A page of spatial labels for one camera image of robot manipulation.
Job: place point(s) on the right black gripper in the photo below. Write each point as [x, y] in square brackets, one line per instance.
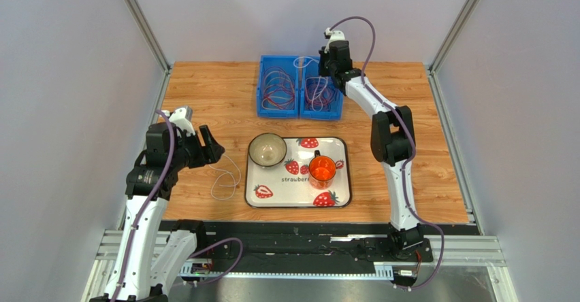
[327, 66]

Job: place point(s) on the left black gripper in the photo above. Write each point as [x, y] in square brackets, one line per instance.
[210, 154]

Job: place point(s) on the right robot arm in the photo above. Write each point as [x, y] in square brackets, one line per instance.
[392, 142]

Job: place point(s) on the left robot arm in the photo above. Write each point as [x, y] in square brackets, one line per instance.
[139, 275]

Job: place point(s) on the right blue plastic bin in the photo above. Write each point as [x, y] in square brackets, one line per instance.
[319, 98]

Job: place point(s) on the blue plastic bin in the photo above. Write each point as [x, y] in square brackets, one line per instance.
[319, 98]
[278, 88]

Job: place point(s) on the beige ceramic bowl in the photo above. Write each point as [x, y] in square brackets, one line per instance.
[267, 150]

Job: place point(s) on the left blue plastic bin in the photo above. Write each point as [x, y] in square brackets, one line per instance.
[278, 88]

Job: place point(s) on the strawberry print tray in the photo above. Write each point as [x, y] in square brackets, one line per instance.
[286, 184]

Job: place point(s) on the orange transparent mug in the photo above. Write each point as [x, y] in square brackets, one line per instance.
[322, 171]

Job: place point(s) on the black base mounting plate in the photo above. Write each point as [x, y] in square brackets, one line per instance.
[319, 247]

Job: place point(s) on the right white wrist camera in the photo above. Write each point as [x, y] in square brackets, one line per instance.
[331, 36]

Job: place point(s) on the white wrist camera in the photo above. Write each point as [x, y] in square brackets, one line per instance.
[331, 36]
[181, 117]

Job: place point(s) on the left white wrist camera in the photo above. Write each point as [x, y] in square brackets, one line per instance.
[181, 117]

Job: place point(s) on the aluminium frame rail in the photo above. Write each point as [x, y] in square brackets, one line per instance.
[473, 269]

